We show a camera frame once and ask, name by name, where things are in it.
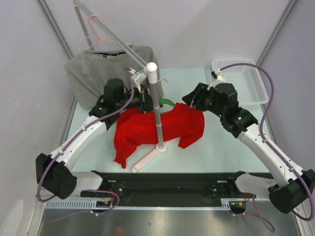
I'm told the white clothes rack with poles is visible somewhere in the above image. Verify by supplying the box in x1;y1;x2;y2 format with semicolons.
71;0;182;173

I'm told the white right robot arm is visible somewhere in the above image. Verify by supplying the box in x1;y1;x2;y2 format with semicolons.
182;83;315;214

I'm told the pink wire hanger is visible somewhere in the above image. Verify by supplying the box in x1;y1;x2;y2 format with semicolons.
85;14;135;53

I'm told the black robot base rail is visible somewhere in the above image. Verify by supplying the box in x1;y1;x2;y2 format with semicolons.
80;172;252;205

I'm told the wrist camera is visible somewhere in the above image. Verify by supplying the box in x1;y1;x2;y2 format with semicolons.
131;71;147;86
210;69;226;88

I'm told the green plastic hanger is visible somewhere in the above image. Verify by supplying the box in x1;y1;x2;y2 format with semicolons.
159;98;177;114

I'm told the white slotted cable duct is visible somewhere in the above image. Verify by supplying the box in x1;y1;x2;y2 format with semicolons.
45;199;247;211

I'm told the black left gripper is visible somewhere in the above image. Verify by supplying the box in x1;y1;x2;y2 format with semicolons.
116;85;162;114

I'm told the red t shirt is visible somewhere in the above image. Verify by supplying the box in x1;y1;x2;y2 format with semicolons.
114;103;205;169

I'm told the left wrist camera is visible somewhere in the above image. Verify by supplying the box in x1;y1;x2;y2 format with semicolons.
131;71;147;86

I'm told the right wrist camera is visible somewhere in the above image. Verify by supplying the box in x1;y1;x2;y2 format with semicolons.
210;69;226;88

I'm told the grey t shirt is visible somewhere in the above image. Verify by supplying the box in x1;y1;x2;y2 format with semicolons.
64;43;165;110

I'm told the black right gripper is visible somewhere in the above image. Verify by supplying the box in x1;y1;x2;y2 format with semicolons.
181;83;224;118

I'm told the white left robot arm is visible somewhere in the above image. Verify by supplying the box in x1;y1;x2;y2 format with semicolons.
35;78;159;203

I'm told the white plastic basket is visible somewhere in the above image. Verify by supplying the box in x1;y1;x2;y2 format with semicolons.
222;65;269;106

